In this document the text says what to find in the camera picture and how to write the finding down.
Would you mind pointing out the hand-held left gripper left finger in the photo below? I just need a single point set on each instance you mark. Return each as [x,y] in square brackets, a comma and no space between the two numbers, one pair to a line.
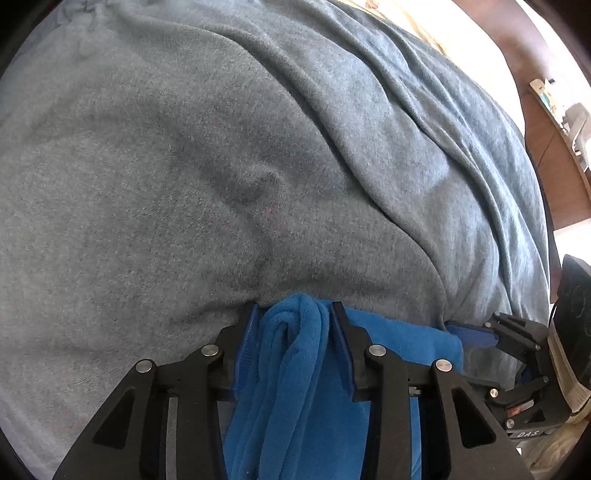
[247,344]

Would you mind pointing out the white device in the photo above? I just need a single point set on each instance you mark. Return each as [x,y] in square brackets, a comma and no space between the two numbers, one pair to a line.
[579,127]

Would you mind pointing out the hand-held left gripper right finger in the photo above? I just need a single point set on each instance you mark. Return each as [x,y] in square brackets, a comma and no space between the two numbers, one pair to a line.
[340,344]

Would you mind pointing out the wooden headboard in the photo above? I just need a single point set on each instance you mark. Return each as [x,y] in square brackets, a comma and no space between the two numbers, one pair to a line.
[531,55]

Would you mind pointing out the grey blanket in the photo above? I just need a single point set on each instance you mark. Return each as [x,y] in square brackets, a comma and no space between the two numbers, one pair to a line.
[231,161]

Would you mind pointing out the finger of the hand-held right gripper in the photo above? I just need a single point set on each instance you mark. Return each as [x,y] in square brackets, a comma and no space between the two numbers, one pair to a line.
[491,392]
[471,336]

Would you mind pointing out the blue pants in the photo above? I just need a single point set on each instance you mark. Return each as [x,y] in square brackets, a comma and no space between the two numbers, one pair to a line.
[295,392]

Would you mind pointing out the wooden nightstand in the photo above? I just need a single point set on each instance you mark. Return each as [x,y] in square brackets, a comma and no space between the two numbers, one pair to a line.
[565,152]

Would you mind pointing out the cream shell print pillow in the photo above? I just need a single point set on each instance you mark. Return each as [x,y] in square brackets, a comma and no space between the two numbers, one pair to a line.
[406,18]

